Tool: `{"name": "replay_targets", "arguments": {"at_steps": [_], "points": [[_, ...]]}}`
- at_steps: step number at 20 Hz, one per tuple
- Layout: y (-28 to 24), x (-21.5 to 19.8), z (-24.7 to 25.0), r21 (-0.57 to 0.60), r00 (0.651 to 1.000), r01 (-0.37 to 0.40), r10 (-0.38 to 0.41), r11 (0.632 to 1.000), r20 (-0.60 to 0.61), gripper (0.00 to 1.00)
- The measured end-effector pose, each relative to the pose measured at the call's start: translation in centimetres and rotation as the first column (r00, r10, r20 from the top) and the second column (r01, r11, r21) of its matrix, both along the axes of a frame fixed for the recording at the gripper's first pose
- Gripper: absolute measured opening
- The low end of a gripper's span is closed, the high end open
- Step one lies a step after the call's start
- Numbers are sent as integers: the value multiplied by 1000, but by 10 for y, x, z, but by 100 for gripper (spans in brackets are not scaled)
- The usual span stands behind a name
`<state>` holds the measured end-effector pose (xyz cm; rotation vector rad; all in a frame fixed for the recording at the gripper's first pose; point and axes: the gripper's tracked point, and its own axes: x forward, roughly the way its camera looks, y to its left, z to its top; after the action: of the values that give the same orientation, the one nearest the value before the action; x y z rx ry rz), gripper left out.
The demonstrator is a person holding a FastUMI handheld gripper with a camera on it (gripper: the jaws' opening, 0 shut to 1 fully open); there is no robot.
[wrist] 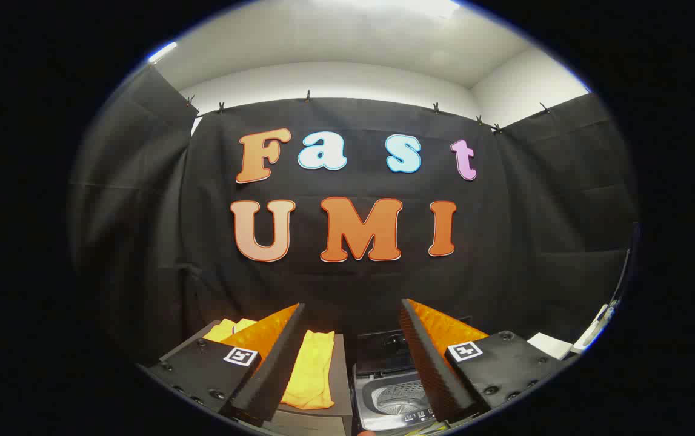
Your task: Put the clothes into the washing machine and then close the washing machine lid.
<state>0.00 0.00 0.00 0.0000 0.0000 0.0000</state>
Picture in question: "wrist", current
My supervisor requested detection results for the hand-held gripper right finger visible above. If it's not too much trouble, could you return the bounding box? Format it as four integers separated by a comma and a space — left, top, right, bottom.
400, 298, 575, 424

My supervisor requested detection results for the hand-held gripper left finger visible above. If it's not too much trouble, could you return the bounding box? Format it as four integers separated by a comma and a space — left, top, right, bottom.
138, 303, 307, 424

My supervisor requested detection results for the yellow polo shirt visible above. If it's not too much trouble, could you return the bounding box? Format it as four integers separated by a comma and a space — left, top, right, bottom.
203, 318, 336, 410

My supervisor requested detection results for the grey washing machine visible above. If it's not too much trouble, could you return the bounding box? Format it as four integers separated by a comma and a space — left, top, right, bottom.
350, 362, 457, 435

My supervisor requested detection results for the grey side table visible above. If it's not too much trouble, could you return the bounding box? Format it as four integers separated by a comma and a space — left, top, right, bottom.
162, 320, 354, 436

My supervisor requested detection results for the white flat board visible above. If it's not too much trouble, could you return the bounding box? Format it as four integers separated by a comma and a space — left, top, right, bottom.
528, 332, 573, 361

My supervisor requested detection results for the white plastic object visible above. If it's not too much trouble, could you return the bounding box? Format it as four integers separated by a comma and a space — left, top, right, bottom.
571, 303, 617, 355

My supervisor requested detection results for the row of black cloth clips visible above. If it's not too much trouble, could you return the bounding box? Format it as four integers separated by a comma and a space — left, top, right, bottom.
185, 90, 551, 134

